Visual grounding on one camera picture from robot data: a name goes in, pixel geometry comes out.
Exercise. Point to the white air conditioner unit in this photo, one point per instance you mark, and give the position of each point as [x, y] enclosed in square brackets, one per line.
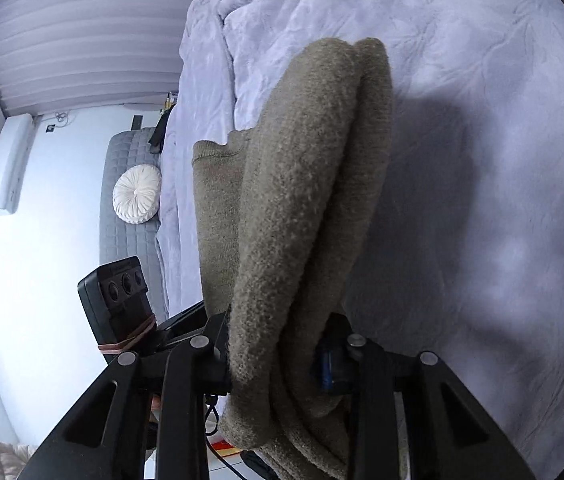
[7, 160]

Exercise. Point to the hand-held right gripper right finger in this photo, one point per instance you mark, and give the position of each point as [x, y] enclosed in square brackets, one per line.
[329, 370]

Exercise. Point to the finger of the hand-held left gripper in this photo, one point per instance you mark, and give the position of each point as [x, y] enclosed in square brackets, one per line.
[182, 322]

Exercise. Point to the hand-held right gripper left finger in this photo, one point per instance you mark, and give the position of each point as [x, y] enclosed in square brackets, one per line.
[214, 360]

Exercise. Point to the olive brown knit sweater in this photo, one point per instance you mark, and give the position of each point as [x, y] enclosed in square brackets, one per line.
[287, 210]

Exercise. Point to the lavender plush blanket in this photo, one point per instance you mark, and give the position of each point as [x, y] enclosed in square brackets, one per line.
[461, 110]

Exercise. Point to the pleated pale curtain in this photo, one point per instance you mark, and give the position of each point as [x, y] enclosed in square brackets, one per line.
[87, 35]

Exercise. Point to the round white pleated pillow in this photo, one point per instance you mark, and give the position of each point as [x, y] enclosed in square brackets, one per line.
[136, 192]

